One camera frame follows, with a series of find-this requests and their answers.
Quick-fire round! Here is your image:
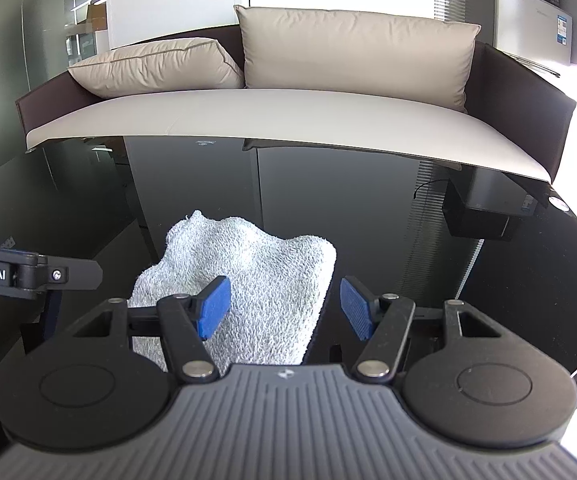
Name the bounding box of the small beige cushion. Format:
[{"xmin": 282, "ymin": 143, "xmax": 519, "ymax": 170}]
[{"xmin": 67, "ymin": 37, "xmax": 245, "ymax": 100}]

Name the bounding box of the large beige cushion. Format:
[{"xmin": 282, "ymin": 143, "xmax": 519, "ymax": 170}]
[{"xmin": 233, "ymin": 5, "xmax": 482, "ymax": 113}]

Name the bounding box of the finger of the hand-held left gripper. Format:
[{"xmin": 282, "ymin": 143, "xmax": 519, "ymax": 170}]
[{"xmin": 33, "ymin": 255, "xmax": 103, "ymax": 293}]

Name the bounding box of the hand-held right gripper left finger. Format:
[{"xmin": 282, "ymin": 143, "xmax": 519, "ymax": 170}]
[{"xmin": 61, "ymin": 276, "xmax": 232, "ymax": 385}]

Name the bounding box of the grey terry towel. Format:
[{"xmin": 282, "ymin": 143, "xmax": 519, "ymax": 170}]
[{"xmin": 127, "ymin": 210, "xmax": 338, "ymax": 373}]

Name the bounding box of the brown and beige sofa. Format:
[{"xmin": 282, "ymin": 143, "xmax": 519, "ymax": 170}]
[{"xmin": 16, "ymin": 22, "xmax": 577, "ymax": 186}]

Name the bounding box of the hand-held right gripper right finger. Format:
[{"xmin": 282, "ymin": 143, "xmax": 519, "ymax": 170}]
[{"xmin": 340, "ymin": 276, "xmax": 512, "ymax": 385}]

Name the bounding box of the cardboard box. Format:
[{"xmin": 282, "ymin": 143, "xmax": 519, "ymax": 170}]
[{"xmin": 86, "ymin": 4, "xmax": 108, "ymax": 32}]

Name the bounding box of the silver mini fridge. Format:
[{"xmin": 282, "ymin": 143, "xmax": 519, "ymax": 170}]
[{"xmin": 473, "ymin": 0, "xmax": 573, "ymax": 78}]

